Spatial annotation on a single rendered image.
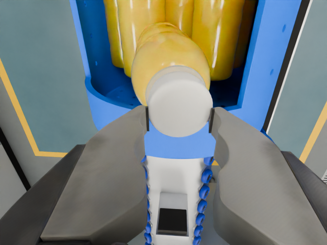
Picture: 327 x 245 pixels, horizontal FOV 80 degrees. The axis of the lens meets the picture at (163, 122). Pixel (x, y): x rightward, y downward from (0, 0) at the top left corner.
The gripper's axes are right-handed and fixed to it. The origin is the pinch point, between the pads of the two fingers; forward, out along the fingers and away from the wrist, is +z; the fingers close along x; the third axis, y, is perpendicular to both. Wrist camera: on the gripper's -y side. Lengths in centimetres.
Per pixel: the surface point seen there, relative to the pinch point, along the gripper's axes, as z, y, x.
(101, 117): 10.4, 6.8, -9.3
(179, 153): 6.8, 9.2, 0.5
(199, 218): 32, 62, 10
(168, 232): 22, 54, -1
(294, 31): 114, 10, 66
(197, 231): 32, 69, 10
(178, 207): 31, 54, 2
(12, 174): 117, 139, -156
